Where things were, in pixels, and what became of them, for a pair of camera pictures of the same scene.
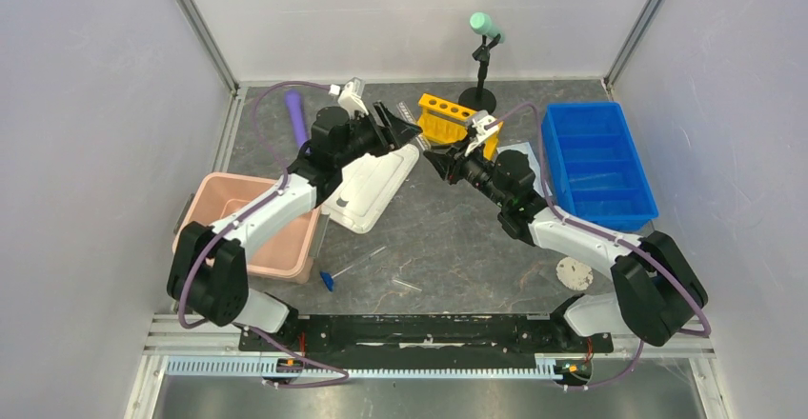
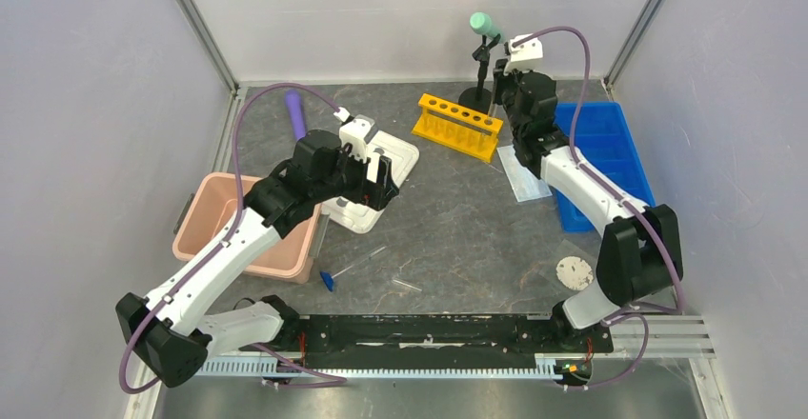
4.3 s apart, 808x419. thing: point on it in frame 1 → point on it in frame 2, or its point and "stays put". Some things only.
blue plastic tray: (595, 169) stays put
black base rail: (380, 345) stays put
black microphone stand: (479, 98) stays put
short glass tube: (408, 285) stays put
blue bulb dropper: (329, 279) stays put
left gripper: (394, 133) → (373, 194)
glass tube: (409, 116) → (493, 110)
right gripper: (449, 162) → (500, 79)
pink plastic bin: (210, 196) stays put
